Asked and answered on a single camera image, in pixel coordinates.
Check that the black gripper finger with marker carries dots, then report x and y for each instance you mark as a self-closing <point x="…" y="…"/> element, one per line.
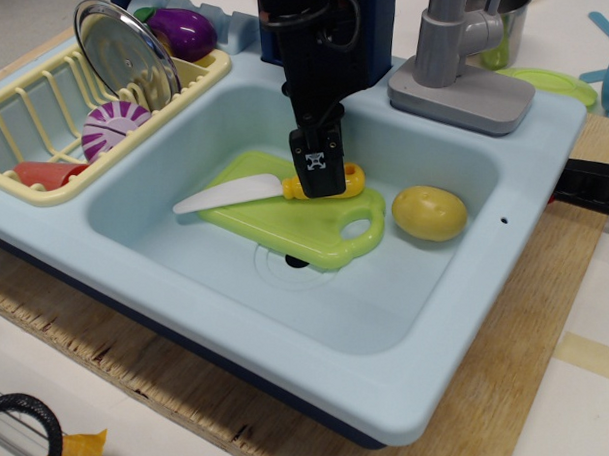
<point x="317" y="155"/>

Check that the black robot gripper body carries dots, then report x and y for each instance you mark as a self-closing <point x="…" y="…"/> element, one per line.
<point x="318" y="43"/>

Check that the toy knife yellow handle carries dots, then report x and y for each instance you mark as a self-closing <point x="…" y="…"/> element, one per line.
<point x="264" y="186"/>

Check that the green toy cutting board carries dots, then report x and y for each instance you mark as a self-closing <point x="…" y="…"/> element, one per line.
<point x="326" y="233"/>

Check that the wooden base board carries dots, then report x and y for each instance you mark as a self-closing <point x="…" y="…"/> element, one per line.
<point x="534" y="383"/>

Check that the dark blue box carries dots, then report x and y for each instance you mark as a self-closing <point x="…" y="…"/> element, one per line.
<point x="237" y="31"/>

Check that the grey toy faucet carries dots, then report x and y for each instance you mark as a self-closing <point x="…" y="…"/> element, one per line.
<point x="438" y="84"/>

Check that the purple toy eggplant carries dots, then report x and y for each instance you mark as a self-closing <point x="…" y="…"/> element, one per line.
<point x="185" y="34"/>

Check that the yellow toy potato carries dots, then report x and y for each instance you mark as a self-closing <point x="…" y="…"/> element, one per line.
<point x="429" y="213"/>

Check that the silver metal pot lid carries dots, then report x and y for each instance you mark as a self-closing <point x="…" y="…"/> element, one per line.
<point x="123" y="52"/>

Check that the stainless steel pot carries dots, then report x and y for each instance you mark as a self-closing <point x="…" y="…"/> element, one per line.
<point x="513" y="14"/>

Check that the light blue toy sink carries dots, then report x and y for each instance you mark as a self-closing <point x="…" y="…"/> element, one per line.
<point x="371" y="346"/>

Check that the purple white toy onion half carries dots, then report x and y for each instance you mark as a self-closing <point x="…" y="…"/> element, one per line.
<point x="108" y="124"/>

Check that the green plastic plate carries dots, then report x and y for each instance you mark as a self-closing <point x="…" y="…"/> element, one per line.
<point x="555" y="82"/>

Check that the cream dish drying rack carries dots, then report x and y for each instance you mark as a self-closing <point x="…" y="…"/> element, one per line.
<point x="43" y="109"/>

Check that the red toy cup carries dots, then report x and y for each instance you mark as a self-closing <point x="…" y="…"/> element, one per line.
<point x="49" y="175"/>

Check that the blue plastic utensil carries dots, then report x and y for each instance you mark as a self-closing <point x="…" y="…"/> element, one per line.
<point x="600" y="21"/>

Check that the black clamp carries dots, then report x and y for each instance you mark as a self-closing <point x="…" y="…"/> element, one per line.
<point x="584" y="183"/>

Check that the yellow tape piece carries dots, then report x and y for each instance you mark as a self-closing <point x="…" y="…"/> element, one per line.
<point x="84" y="444"/>

